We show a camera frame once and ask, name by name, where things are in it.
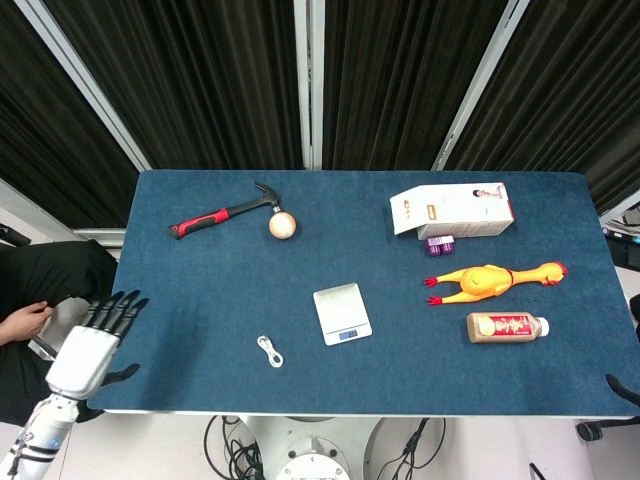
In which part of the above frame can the yellow rubber chicken toy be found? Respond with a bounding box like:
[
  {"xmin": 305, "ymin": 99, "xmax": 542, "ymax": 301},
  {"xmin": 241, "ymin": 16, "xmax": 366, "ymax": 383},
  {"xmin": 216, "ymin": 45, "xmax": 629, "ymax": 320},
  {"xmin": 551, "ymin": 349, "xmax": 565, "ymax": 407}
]
[{"xmin": 424, "ymin": 261, "xmax": 570, "ymax": 306}]

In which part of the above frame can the silver digital kitchen scale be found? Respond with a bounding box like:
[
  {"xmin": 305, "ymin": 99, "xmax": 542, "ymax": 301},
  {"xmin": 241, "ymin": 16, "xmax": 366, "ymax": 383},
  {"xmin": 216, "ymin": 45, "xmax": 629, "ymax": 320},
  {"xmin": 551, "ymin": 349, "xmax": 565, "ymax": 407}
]
[{"xmin": 312, "ymin": 282, "xmax": 374, "ymax": 347}]

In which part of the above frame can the blue table mat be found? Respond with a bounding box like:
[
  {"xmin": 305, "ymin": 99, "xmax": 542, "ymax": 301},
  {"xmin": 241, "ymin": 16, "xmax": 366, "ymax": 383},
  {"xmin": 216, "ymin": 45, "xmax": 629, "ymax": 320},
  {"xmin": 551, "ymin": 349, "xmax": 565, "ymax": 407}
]
[{"xmin": 85, "ymin": 169, "xmax": 640, "ymax": 417}]

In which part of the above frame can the brown bottle with red label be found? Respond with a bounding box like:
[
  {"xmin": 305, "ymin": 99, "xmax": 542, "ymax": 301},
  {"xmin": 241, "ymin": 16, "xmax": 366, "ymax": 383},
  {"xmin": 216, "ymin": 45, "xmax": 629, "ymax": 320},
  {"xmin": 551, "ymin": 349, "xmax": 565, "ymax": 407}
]
[{"xmin": 466, "ymin": 311, "xmax": 551, "ymax": 345}]

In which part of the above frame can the purple toy building block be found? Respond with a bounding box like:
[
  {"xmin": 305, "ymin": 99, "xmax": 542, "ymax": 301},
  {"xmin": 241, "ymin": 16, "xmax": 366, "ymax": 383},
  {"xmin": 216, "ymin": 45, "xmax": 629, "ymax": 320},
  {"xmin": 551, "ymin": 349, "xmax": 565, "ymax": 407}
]
[{"xmin": 425, "ymin": 234, "xmax": 457, "ymax": 258}]

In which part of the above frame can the beige wooden ball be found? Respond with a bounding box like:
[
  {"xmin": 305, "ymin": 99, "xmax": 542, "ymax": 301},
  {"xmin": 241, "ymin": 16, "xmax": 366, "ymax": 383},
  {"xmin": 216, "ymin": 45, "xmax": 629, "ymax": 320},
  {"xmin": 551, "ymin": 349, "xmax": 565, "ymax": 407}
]
[{"xmin": 268, "ymin": 210, "xmax": 298, "ymax": 240}]

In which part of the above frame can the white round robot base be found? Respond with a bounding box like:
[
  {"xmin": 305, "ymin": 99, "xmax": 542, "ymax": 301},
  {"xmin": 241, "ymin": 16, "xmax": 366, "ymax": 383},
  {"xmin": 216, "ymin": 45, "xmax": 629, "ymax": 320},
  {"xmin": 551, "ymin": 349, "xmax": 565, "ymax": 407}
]
[{"xmin": 242, "ymin": 414, "xmax": 399, "ymax": 480}]

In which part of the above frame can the white cable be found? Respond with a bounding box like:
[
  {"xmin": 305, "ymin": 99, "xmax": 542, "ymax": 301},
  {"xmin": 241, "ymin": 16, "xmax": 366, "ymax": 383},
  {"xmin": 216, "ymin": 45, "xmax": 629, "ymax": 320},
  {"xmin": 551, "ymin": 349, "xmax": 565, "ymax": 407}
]
[{"xmin": 256, "ymin": 334, "xmax": 285, "ymax": 370}]

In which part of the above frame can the black curtain panel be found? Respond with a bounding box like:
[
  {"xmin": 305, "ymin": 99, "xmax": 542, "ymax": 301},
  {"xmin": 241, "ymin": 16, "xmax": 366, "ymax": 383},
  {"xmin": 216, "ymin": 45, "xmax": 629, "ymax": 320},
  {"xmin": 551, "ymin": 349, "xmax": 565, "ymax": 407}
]
[
  {"xmin": 322, "ymin": 0, "xmax": 514, "ymax": 171},
  {"xmin": 42, "ymin": 0, "xmax": 305, "ymax": 171},
  {"xmin": 443, "ymin": 0, "xmax": 640, "ymax": 216},
  {"xmin": 0, "ymin": 0, "xmax": 142, "ymax": 230}
]

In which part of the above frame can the red black claw hammer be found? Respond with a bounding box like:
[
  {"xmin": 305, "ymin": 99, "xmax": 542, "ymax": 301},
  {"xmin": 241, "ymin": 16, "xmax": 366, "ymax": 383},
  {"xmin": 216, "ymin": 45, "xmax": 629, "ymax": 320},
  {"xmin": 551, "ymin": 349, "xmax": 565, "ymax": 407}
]
[{"xmin": 168, "ymin": 181, "xmax": 284, "ymax": 242}]

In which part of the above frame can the white cardboard product box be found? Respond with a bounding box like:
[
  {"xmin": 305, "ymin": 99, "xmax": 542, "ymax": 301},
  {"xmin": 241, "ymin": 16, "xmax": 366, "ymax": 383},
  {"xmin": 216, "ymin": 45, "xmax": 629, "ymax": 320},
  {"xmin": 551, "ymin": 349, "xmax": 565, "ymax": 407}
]
[{"xmin": 389, "ymin": 181, "xmax": 516, "ymax": 242}]

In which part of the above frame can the white frame post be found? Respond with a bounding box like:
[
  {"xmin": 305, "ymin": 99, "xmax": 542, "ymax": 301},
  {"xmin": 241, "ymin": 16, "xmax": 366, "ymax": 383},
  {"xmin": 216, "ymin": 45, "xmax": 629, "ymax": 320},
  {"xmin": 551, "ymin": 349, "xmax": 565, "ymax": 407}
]
[
  {"xmin": 293, "ymin": 0, "xmax": 327, "ymax": 170},
  {"xmin": 431, "ymin": 0, "xmax": 531, "ymax": 172},
  {"xmin": 13, "ymin": 0, "xmax": 152, "ymax": 172}
]

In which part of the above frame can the seated person in black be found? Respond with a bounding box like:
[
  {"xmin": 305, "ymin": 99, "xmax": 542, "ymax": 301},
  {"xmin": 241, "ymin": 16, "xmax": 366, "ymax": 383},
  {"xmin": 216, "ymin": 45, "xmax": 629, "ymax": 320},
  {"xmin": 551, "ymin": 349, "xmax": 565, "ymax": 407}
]
[{"xmin": 0, "ymin": 239, "xmax": 120, "ymax": 426}]

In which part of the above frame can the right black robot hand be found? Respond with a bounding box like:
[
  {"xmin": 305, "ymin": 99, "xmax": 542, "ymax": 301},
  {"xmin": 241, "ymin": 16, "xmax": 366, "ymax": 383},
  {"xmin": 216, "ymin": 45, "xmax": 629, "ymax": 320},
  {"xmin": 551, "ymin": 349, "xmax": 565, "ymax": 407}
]
[{"xmin": 604, "ymin": 373, "xmax": 640, "ymax": 404}]

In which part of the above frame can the black chair base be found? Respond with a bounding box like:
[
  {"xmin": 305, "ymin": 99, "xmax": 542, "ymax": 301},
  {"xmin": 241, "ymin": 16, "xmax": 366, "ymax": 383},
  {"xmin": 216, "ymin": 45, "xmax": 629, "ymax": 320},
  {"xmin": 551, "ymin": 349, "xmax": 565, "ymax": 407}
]
[{"xmin": 574, "ymin": 415, "xmax": 640, "ymax": 443}]

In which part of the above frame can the black floor cable bundle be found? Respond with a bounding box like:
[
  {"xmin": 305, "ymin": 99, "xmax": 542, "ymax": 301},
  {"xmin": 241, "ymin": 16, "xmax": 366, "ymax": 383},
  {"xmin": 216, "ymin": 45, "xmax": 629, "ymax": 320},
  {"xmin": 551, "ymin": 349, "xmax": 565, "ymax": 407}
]
[
  {"xmin": 374, "ymin": 417, "xmax": 447, "ymax": 480},
  {"xmin": 203, "ymin": 414, "xmax": 266, "ymax": 480}
]

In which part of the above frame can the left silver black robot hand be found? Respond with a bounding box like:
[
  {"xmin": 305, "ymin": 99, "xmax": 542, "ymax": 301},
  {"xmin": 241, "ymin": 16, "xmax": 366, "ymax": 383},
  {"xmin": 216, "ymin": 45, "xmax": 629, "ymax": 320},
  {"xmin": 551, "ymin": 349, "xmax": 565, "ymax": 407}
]
[{"xmin": 45, "ymin": 288, "xmax": 150, "ymax": 400}]

